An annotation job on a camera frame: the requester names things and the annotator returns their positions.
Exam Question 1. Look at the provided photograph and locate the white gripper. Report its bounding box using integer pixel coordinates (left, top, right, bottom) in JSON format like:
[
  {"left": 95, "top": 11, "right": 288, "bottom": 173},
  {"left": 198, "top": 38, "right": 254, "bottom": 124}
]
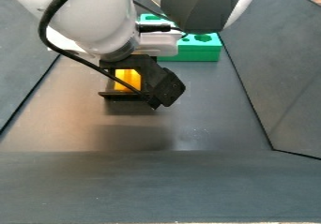
[{"left": 134, "top": 22, "right": 182, "bottom": 57}]

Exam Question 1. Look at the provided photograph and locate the yellow star prism object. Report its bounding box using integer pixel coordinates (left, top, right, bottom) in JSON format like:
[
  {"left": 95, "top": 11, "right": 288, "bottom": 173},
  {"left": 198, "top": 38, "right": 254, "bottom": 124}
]
[{"left": 114, "top": 69, "right": 142, "bottom": 92}]

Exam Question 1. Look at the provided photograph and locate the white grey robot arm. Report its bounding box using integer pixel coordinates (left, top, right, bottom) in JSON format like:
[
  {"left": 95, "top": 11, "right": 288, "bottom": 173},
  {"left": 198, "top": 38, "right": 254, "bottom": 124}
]
[{"left": 18, "top": 0, "right": 252, "bottom": 61}]

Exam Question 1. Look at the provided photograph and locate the black curved fixture stand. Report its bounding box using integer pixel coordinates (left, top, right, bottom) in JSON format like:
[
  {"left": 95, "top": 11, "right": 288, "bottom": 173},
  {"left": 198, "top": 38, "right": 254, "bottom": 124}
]
[{"left": 99, "top": 54, "right": 157, "bottom": 100}]

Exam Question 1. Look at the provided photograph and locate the green shape insertion block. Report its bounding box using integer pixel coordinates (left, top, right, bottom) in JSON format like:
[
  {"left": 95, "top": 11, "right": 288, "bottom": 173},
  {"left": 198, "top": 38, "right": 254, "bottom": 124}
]
[{"left": 139, "top": 14, "right": 222, "bottom": 62}]

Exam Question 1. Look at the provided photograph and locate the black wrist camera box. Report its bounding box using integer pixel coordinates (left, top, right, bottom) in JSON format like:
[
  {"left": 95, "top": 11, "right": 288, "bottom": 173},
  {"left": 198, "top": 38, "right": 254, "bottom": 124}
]
[{"left": 137, "top": 63, "right": 186, "bottom": 109}]

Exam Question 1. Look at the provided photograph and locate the black cable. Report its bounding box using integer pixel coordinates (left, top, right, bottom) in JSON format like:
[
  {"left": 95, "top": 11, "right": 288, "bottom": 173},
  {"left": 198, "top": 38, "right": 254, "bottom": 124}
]
[{"left": 38, "top": 0, "right": 153, "bottom": 104}]

